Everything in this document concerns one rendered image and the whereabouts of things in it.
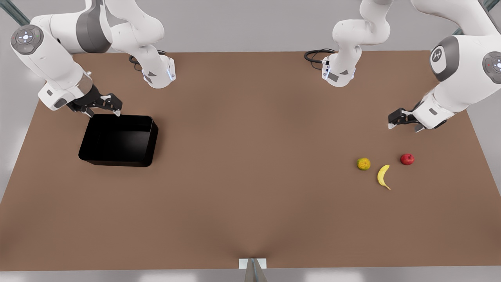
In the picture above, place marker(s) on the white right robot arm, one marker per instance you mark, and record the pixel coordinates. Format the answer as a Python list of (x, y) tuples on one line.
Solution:
[(54, 58)]

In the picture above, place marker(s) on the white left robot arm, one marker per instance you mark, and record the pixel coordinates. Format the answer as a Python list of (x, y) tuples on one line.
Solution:
[(462, 74)]

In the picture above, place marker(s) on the black storage box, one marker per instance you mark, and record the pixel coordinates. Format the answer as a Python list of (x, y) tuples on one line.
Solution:
[(117, 141)]

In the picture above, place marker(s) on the red apple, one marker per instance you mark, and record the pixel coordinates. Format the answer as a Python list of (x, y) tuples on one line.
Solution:
[(407, 159)]

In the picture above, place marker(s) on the yellow-green orange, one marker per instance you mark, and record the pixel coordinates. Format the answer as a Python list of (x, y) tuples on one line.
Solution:
[(363, 164)]

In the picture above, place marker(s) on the yellow banana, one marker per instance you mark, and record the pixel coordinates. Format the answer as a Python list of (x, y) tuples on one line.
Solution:
[(382, 175)]

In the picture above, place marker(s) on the silver frame post with foot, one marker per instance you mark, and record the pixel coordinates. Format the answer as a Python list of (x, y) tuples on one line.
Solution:
[(254, 270)]

